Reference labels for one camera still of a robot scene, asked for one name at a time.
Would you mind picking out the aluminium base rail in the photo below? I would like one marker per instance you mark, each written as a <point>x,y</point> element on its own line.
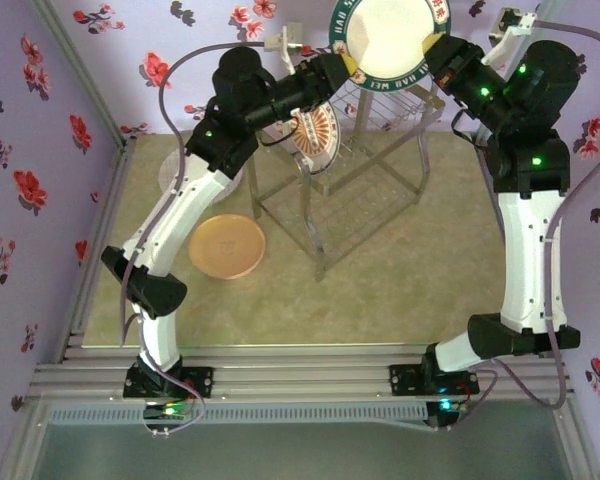
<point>300,370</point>

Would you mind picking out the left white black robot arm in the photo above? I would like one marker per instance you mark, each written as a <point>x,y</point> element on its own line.
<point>180,215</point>

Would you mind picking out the aluminium side rail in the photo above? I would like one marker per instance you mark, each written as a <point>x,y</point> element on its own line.
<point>111,200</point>

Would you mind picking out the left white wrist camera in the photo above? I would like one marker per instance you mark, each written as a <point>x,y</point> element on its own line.
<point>292,35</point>

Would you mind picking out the yellow plate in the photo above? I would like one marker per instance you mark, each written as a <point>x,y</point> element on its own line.
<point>227,240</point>

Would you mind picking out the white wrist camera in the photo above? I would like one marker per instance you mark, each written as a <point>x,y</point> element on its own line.
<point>510,22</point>
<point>292,35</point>

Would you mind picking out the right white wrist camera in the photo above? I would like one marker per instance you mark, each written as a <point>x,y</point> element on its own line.
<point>510,22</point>

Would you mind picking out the plaid pattern white plate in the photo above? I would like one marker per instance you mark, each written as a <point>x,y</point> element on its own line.
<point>167,170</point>

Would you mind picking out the orange sunburst pattern plate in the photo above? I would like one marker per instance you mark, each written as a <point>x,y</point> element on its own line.
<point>317,135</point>

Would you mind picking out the green rimmed white plate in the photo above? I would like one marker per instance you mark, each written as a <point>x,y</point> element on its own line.
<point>390,35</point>

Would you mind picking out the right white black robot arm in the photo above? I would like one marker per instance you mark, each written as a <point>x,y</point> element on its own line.
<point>530,260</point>

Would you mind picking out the small circuit board green light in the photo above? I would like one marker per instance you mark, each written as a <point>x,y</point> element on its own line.
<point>167,411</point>
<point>447,405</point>

